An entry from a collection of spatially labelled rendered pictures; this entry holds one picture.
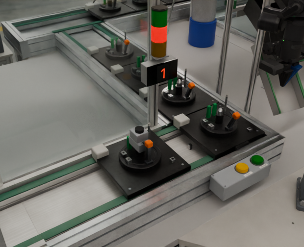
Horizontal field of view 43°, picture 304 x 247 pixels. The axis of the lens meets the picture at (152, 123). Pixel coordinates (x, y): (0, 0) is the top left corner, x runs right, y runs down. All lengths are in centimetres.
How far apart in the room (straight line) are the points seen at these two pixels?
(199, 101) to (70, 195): 65
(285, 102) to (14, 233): 105
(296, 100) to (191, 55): 80
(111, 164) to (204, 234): 36
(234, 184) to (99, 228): 44
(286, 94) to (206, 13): 84
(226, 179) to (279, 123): 55
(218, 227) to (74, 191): 46
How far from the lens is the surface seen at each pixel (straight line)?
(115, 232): 113
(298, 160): 154
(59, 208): 122
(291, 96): 158
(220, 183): 122
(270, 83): 149
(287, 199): 137
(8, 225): 121
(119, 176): 121
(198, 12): 223
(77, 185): 127
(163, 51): 123
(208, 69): 206
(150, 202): 114
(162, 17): 119
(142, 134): 118
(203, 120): 139
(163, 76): 127
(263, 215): 130
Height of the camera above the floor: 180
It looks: 36 degrees down
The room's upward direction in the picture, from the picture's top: 1 degrees clockwise
